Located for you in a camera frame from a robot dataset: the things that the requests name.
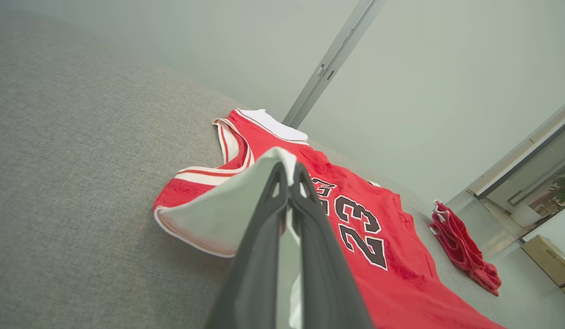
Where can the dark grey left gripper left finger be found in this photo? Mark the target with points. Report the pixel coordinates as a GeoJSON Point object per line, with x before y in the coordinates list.
{"type": "Point", "coordinates": [255, 274]}

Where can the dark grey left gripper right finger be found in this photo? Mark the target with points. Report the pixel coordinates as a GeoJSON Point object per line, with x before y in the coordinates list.
{"type": "Point", "coordinates": [323, 283]}

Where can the red basketball jersey number 23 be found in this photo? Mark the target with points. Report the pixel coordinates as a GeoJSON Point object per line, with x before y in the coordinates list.
{"type": "Point", "coordinates": [392, 256]}

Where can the red shorts white side stripes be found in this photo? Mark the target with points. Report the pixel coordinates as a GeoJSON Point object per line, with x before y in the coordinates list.
{"type": "Point", "coordinates": [461, 246]}

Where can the white round planter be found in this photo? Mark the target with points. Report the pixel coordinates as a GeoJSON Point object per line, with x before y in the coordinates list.
{"type": "Point", "coordinates": [527, 215]}

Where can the printed brown cardboard box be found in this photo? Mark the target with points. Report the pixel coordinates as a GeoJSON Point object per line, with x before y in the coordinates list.
{"type": "Point", "coordinates": [550, 260]}

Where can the dark framed glass partition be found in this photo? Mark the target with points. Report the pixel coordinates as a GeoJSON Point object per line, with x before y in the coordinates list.
{"type": "Point", "coordinates": [527, 155]}

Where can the slotted grey aluminium partition post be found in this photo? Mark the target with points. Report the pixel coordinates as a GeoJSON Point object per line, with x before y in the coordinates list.
{"type": "Point", "coordinates": [328, 64]}

